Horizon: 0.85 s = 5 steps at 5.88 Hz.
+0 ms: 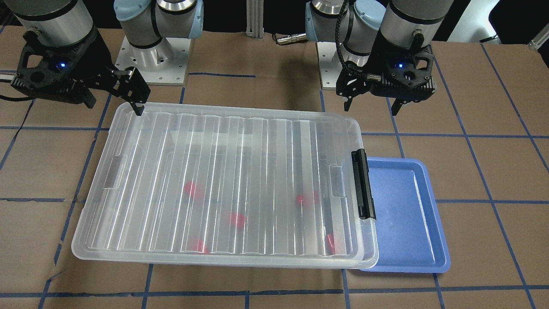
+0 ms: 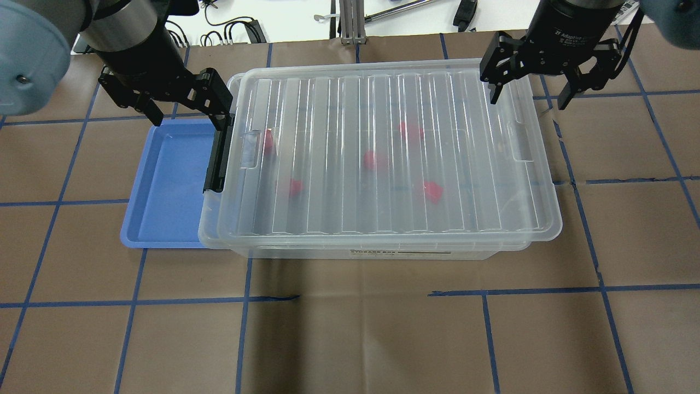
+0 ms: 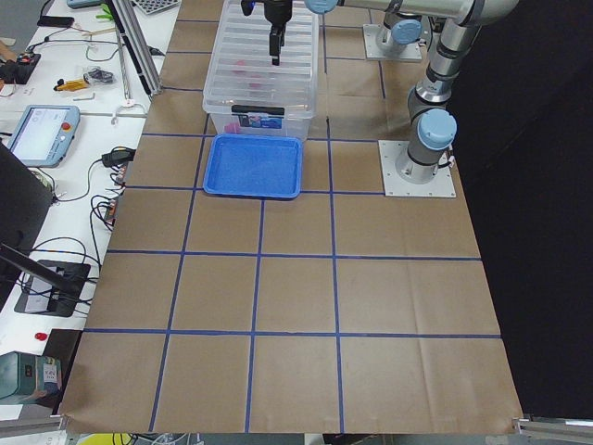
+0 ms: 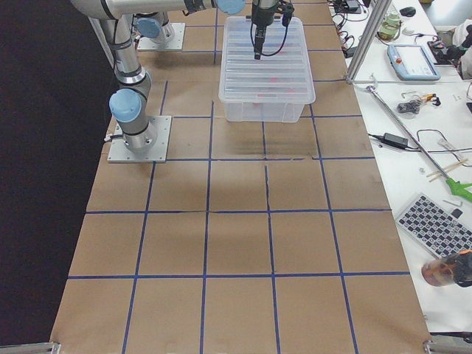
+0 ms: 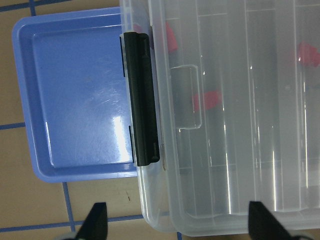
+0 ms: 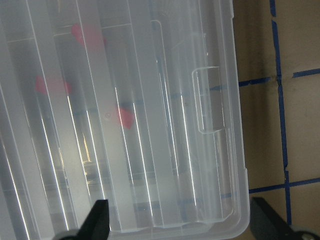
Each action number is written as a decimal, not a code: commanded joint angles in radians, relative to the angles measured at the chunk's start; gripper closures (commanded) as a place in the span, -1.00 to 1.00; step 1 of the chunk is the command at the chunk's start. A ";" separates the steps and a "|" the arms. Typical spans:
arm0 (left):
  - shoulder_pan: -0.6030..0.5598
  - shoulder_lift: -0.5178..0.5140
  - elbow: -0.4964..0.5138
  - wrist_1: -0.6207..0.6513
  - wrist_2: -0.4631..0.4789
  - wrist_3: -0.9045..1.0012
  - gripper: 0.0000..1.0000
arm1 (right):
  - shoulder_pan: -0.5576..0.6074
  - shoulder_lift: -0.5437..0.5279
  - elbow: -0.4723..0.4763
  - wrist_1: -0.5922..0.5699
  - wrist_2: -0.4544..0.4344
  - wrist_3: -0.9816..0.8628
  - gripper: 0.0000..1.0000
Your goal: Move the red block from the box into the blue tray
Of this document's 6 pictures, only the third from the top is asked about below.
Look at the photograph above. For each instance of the teal metal box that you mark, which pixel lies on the teal metal box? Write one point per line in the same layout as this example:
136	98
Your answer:
27	378

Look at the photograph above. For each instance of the aluminium frame post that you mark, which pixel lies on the aluminium frame post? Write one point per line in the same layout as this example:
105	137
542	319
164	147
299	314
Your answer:
130	31

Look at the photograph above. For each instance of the green plastic clamp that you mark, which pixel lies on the green plastic clamp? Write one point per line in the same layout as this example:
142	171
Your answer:
105	13

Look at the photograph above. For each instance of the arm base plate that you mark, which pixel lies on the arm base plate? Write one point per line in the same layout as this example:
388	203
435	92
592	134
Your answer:
373	52
402	177

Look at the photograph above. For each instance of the clear plastic storage box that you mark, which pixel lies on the clear plastic storage box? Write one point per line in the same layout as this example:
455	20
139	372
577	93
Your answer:
264	120

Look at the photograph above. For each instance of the silver allen key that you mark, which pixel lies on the silver allen key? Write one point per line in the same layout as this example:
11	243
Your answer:
87	97

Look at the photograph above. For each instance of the black monitor stand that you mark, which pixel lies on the black monitor stand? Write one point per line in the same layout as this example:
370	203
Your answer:
51	288

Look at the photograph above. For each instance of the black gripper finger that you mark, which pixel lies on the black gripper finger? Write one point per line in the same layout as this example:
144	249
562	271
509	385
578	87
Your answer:
276	42

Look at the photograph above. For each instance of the black power adapter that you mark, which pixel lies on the black power adapter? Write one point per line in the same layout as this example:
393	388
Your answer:
117	156

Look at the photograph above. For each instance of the blue teach pendant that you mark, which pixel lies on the blue teach pendant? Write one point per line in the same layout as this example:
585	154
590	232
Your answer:
44	134

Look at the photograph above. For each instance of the clear plastic box lid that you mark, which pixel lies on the clear plastic box lid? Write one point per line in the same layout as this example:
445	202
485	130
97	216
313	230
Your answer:
292	85

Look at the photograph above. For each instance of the blue plastic tray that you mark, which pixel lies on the blue plastic tray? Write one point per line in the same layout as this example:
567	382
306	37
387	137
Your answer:
245	165

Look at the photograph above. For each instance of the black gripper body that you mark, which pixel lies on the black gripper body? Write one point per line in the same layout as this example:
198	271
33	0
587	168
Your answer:
277	11

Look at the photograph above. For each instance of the yellow black tool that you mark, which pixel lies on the yellow black tool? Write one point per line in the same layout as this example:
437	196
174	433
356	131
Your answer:
71	86

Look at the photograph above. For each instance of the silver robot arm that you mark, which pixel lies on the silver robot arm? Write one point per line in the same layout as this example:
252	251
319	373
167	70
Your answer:
432	128
399	31

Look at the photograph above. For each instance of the long metal rod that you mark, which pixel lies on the long metal rod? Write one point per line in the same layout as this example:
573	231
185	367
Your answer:
124	77

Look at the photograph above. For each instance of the black phone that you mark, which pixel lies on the black phone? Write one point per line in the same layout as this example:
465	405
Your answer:
55	21

